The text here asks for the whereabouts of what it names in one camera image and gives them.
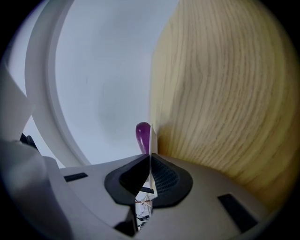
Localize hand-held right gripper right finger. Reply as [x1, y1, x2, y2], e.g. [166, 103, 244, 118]
[139, 153, 269, 240]

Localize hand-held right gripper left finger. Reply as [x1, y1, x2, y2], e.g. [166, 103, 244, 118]
[59, 153, 150, 237]

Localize purple eggplant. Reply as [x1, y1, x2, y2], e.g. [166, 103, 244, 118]
[135, 121, 151, 156]

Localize wooden cabinet door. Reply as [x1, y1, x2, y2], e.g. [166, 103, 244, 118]
[148, 0, 298, 214]

